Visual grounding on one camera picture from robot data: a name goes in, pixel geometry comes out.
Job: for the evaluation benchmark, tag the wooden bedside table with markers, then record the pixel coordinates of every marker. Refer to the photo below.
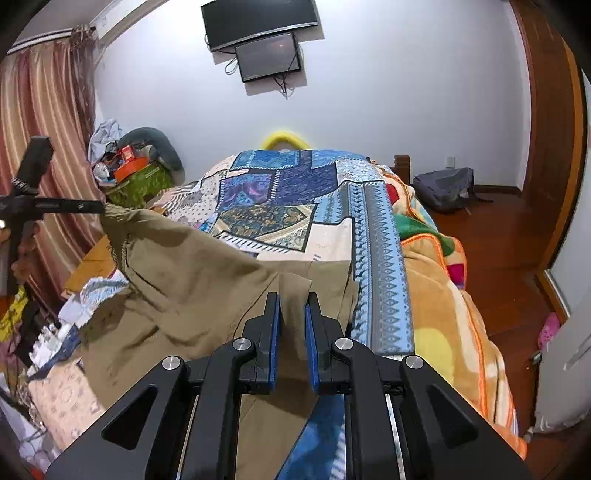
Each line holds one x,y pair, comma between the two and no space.
94,261

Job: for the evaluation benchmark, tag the blue patchwork blanket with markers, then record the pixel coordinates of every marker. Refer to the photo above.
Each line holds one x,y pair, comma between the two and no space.
295,184

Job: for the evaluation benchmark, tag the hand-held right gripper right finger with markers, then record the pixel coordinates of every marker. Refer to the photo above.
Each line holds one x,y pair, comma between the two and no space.
311,346

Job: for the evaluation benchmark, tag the white crumpled cloth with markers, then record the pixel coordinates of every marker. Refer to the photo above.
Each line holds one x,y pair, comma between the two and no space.
104,136

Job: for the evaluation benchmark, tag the white wall outlet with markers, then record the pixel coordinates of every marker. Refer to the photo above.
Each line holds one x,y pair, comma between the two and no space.
450,161

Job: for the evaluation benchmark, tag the pink floral pillow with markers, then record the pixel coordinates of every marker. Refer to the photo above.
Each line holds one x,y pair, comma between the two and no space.
64,401

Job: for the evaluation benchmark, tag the grey backpack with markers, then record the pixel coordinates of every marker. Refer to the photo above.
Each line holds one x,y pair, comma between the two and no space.
443,187

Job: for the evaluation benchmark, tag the white blue striped cloth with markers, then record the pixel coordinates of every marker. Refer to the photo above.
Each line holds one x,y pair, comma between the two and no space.
99,293

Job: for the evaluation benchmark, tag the green box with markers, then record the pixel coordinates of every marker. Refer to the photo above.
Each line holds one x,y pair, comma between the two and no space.
143,184

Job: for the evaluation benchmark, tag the pink slipper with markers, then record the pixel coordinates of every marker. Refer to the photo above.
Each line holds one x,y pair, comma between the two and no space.
548,330

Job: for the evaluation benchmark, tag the wooden bed post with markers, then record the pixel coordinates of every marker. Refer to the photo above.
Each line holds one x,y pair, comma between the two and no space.
402,168

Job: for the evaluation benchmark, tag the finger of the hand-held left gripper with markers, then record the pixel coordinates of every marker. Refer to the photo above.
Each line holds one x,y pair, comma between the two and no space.
69,206

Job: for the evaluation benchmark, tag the striped pink curtain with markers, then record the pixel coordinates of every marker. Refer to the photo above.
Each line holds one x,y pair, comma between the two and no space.
41,101

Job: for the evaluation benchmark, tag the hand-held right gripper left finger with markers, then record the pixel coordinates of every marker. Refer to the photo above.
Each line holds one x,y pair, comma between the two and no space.
274,344

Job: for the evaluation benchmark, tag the orange container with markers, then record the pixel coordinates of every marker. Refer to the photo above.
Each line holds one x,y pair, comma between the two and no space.
131,168

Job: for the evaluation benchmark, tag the small black monitor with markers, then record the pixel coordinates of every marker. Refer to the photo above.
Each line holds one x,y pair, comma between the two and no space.
268,55

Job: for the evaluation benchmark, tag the black wall television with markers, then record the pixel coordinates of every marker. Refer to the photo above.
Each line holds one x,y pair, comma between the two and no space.
258,21

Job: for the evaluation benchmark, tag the khaki pants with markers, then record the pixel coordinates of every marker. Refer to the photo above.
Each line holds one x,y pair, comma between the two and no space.
184,281

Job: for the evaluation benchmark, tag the orange fleece blanket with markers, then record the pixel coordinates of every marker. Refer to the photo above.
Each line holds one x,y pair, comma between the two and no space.
443,323

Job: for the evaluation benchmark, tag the wooden door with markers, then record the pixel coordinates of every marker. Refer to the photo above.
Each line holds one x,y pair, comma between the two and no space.
549,115

